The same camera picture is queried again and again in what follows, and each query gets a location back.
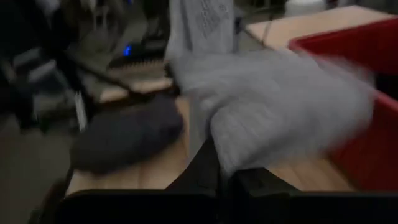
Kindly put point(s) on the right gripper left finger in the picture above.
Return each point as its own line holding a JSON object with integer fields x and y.
{"x": 203, "y": 174}

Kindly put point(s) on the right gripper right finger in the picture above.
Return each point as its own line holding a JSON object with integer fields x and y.
{"x": 258, "y": 182}

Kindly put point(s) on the light grey t-shirt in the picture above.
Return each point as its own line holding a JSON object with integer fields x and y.
{"x": 273, "y": 102}

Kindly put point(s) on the dark grey garment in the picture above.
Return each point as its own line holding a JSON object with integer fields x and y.
{"x": 124, "y": 137}

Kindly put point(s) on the red plastic laundry bin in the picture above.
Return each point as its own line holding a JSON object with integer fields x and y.
{"x": 348, "y": 46}

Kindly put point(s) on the peach laminate desk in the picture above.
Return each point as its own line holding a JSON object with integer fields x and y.
{"x": 311, "y": 28}

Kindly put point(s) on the white grey floor appliance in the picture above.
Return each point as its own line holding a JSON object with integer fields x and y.
{"x": 304, "y": 6}

